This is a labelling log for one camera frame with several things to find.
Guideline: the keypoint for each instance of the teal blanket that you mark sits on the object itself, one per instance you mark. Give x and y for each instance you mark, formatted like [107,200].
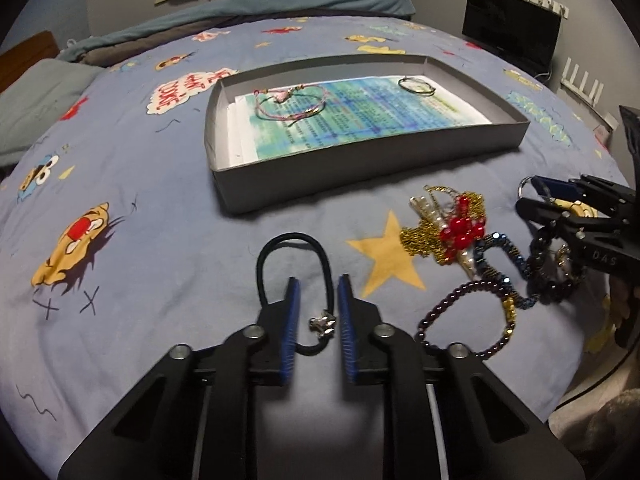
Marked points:
[250,2]

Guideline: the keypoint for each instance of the fuzzy beige cloth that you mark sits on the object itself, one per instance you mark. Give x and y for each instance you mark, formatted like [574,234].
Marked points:
[615,435]

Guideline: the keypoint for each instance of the wooden headboard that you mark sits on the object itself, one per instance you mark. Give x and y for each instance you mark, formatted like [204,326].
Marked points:
[25,55]

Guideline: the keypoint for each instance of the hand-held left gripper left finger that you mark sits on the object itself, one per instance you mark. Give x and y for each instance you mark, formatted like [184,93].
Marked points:
[291,330]

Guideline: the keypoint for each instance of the grey pillow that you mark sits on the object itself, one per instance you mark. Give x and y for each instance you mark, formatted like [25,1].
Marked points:
[40,100]

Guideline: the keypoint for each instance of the grey blanket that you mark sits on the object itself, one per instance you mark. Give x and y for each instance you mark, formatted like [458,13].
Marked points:
[150,31]

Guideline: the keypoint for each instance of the grey cardboard box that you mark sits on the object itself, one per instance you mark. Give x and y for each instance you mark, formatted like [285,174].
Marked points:
[350,170]

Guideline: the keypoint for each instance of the white wall hook rack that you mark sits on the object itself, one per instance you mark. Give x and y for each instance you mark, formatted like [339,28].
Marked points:
[545,2]

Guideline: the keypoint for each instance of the white router with antennas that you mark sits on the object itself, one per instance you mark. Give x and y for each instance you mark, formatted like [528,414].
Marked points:
[582,94]

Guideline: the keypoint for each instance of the black flat screen television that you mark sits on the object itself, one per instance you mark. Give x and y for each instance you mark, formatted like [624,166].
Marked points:
[510,25]

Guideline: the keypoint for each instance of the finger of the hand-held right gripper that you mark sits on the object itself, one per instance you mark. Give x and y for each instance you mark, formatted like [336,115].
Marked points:
[555,189]
[540,210]

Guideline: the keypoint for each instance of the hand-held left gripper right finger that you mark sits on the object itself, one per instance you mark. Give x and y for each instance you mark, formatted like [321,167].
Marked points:
[346,330]

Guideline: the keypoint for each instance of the printed blue green paper sheet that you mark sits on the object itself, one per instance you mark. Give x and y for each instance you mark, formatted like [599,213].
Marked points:
[350,120]

